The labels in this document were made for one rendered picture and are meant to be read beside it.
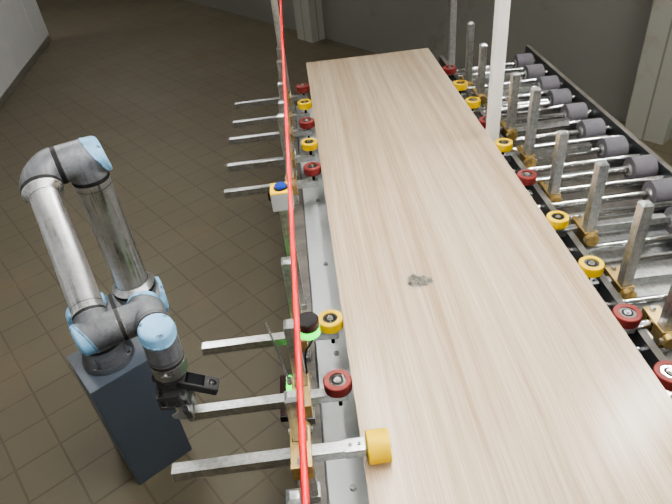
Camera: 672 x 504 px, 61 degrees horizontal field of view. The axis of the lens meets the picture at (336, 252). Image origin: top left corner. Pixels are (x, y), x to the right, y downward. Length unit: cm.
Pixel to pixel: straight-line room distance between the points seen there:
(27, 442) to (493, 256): 224
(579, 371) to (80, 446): 216
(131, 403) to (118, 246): 66
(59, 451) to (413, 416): 187
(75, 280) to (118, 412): 85
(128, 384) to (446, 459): 129
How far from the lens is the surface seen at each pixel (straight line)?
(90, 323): 159
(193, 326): 327
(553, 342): 178
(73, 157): 188
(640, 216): 196
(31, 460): 304
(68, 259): 170
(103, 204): 196
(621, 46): 509
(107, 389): 230
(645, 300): 213
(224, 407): 170
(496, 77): 273
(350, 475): 180
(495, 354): 172
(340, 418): 192
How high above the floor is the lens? 215
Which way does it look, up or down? 37 degrees down
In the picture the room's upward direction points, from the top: 7 degrees counter-clockwise
